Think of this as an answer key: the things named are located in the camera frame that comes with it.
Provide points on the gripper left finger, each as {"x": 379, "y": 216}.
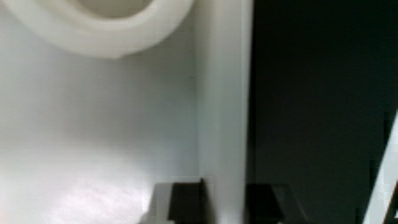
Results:
{"x": 179, "y": 203}

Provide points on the white square tabletop tray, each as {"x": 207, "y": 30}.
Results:
{"x": 124, "y": 107}

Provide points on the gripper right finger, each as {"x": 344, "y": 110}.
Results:
{"x": 273, "y": 206}

